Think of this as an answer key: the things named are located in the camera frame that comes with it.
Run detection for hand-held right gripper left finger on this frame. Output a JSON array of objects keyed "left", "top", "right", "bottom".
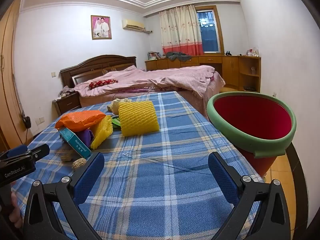
[{"left": 22, "top": 152, "right": 118, "bottom": 240}]

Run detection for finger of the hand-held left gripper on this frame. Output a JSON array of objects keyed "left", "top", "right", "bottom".
[
  {"left": 24, "top": 144, "right": 50, "bottom": 163},
  {"left": 6, "top": 144, "right": 27, "bottom": 157}
]

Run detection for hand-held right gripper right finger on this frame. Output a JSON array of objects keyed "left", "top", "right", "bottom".
[{"left": 200, "top": 152, "right": 292, "bottom": 240}]

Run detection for teal cardboard box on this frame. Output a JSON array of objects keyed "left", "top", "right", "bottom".
[{"left": 58, "top": 127, "right": 92, "bottom": 159}]

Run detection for purple plastic bag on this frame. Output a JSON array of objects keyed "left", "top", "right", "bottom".
[{"left": 80, "top": 129, "right": 95, "bottom": 147}]

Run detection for small yellow foam net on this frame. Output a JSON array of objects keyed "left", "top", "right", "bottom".
[{"left": 90, "top": 115, "right": 113, "bottom": 150}]

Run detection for orange foam net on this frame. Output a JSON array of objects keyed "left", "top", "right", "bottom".
[{"left": 55, "top": 110, "right": 107, "bottom": 132}]

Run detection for red bin with green rim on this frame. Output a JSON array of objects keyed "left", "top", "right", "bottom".
[{"left": 206, "top": 92, "right": 297, "bottom": 178}]

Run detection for large yellow foam net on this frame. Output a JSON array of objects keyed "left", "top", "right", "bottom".
[{"left": 118, "top": 101, "right": 160, "bottom": 137}]

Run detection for cream plastic bag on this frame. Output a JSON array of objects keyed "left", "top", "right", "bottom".
[{"left": 107, "top": 99, "right": 132, "bottom": 114}]

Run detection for person's left hand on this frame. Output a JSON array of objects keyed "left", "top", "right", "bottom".
[{"left": 7, "top": 191, "right": 25, "bottom": 224}]

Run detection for dark wooden nightstand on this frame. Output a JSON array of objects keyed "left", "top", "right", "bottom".
[{"left": 52, "top": 92, "right": 82, "bottom": 117}]

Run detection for grey cloth bundle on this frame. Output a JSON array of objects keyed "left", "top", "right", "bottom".
[{"left": 59, "top": 86, "right": 75, "bottom": 98}]

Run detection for blue plaid tablecloth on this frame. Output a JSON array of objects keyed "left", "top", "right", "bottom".
[{"left": 15, "top": 91, "right": 264, "bottom": 240}]

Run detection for wooden wardrobe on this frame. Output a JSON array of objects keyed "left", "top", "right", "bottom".
[{"left": 0, "top": 0, "right": 33, "bottom": 153}]

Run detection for dusty pink bed mattress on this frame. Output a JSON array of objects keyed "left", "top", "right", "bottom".
[{"left": 79, "top": 76, "right": 225, "bottom": 120}]

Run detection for red floral pillow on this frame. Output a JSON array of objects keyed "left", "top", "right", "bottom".
[{"left": 89, "top": 79, "right": 118, "bottom": 90}]

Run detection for dark wooden bed headboard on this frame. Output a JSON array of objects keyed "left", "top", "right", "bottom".
[{"left": 59, "top": 54, "right": 137, "bottom": 88}]

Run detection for wooden desk cabinet unit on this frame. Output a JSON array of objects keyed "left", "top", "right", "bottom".
[{"left": 145, "top": 55, "right": 262, "bottom": 93}]

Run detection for dark grey clothes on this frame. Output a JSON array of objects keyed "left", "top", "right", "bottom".
[{"left": 165, "top": 52, "right": 192, "bottom": 62}]

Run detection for framed wedding photo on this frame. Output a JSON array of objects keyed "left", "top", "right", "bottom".
[{"left": 91, "top": 15, "right": 112, "bottom": 40}]

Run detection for window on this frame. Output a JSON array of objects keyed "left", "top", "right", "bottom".
[{"left": 196, "top": 6, "right": 224, "bottom": 54}]

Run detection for cream and red curtain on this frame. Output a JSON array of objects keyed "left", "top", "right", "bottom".
[{"left": 159, "top": 5, "right": 204, "bottom": 57}]

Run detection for wall air conditioner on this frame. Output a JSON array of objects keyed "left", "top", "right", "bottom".
[{"left": 122, "top": 19, "right": 146, "bottom": 32}]

